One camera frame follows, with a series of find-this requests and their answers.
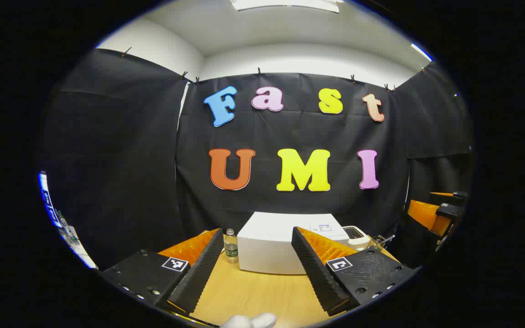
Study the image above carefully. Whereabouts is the clear water bottle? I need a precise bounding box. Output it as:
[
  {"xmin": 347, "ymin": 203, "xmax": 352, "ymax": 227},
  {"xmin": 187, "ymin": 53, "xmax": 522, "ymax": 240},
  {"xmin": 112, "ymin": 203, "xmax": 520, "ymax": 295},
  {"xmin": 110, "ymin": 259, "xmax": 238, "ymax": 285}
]
[{"xmin": 224, "ymin": 228, "xmax": 239, "ymax": 264}]

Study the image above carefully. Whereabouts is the white microwave oven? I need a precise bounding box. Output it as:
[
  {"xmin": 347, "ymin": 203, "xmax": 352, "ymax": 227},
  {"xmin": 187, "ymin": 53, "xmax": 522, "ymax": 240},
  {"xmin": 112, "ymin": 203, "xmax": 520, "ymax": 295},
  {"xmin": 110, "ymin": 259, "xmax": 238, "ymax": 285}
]
[{"xmin": 237, "ymin": 211, "xmax": 350, "ymax": 275}]

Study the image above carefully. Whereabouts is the black backdrop cloth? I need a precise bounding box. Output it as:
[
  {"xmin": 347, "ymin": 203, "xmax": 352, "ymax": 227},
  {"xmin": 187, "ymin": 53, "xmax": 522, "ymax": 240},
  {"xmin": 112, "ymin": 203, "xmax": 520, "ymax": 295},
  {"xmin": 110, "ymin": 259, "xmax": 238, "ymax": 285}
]
[{"xmin": 39, "ymin": 48, "xmax": 475, "ymax": 269}]

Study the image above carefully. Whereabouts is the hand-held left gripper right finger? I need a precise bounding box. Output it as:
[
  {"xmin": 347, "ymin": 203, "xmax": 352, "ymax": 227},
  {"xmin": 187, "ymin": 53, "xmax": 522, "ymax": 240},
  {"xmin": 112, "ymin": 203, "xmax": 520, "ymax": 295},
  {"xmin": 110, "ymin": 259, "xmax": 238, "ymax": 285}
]
[{"xmin": 291, "ymin": 226, "xmax": 420, "ymax": 316}]

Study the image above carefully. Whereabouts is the metal wire cutlery holder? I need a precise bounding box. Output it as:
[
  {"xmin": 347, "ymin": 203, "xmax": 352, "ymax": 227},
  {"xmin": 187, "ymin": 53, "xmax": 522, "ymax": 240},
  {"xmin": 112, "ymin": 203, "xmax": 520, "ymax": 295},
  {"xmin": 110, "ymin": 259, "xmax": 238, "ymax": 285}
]
[{"xmin": 367, "ymin": 235, "xmax": 395, "ymax": 250}]

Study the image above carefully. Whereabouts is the ceiling light panel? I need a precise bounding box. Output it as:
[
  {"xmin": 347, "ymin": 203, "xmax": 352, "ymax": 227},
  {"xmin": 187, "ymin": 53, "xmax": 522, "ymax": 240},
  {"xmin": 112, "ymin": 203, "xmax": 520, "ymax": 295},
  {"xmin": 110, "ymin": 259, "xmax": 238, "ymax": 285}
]
[
  {"xmin": 411, "ymin": 43, "xmax": 433, "ymax": 62},
  {"xmin": 230, "ymin": 0, "xmax": 340, "ymax": 13}
]

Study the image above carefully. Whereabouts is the white toaster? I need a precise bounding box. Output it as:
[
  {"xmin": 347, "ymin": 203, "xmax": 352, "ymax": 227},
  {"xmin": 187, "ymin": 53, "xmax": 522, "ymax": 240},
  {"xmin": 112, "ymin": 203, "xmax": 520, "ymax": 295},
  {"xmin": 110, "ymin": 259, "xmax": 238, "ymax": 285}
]
[{"xmin": 342, "ymin": 225, "xmax": 371, "ymax": 252}]

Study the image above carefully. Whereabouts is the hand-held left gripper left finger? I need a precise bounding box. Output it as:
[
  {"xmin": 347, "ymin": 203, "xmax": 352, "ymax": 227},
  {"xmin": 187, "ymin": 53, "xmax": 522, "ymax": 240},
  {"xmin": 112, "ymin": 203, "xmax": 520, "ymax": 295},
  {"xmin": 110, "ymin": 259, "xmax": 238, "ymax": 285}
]
[{"xmin": 101, "ymin": 228, "xmax": 225, "ymax": 316}]

